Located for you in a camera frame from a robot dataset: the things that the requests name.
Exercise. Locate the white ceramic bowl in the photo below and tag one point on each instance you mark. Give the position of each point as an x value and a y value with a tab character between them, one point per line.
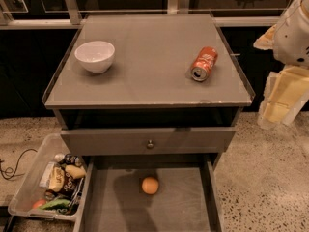
95	56

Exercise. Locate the red apple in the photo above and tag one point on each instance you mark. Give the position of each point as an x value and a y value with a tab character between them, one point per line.
38	203

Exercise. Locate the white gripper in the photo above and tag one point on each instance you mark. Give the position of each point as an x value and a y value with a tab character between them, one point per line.
294	39

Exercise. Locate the red soda can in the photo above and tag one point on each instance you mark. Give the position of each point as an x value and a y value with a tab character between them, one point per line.
201	67

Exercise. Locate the clear plastic bin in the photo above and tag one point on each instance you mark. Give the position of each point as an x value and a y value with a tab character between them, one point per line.
30	191

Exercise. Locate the yellow chip bag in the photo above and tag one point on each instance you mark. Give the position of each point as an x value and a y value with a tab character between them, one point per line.
57	179

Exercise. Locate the grey drawer cabinet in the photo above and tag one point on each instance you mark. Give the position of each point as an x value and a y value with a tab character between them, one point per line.
149	84

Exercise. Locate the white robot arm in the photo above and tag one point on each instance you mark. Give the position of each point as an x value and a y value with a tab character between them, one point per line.
304	4

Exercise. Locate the metal railing frame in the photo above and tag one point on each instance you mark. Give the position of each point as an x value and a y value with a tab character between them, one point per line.
71	13

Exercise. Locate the dark snack bag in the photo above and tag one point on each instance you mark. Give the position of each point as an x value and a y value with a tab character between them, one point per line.
69	185

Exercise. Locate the orange fruit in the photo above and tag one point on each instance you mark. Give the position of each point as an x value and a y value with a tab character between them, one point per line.
150	185

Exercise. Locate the open middle drawer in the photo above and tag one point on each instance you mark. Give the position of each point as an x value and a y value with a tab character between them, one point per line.
186	201

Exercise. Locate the green snack packet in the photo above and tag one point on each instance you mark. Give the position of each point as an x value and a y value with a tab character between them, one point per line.
56	204

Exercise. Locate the closed top drawer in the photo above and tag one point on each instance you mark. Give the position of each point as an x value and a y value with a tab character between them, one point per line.
102	142

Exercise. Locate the round drawer knob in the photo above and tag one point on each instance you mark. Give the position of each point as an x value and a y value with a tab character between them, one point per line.
150	144

